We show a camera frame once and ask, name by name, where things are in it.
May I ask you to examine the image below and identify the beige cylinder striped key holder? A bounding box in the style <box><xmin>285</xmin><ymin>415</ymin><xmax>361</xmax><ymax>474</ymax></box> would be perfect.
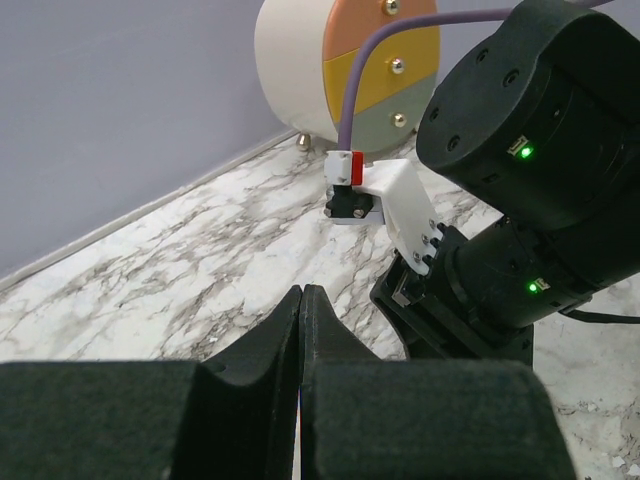
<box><xmin>254</xmin><ymin>0</ymin><xmax>441</xmax><ymax>153</ymax></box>

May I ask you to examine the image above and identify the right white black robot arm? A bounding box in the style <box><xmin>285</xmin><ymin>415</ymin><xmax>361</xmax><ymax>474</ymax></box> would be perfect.
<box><xmin>371</xmin><ymin>1</ymin><xmax>639</xmax><ymax>364</ymax></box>

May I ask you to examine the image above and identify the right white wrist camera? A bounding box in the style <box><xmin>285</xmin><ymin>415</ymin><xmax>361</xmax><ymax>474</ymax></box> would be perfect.
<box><xmin>324</xmin><ymin>150</ymin><xmax>443</xmax><ymax>276</ymax></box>

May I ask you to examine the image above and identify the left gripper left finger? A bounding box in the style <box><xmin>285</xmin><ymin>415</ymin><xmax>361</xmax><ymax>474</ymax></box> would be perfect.
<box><xmin>1</xmin><ymin>287</ymin><xmax>302</xmax><ymax>479</ymax></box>

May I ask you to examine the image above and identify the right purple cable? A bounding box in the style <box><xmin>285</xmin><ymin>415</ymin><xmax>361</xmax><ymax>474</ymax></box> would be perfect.
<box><xmin>337</xmin><ymin>0</ymin><xmax>616</xmax><ymax>154</ymax></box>

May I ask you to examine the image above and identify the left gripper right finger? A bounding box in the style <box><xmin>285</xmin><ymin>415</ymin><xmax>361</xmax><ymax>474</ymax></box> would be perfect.
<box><xmin>299</xmin><ymin>285</ymin><xmax>575</xmax><ymax>479</ymax></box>

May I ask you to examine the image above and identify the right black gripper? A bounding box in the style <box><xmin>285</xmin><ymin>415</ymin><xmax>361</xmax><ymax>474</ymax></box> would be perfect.
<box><xmin>370</xmin><ymin>224</ymin><xmax>534</xmax><ymax>367</ymax></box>

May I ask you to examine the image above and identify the pink tag metal keyring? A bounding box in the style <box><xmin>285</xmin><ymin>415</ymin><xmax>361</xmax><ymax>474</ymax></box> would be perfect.
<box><xmin>292</xmin><ymin>390</ymin><xmax>303</xmax><ymax>480</ymax></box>

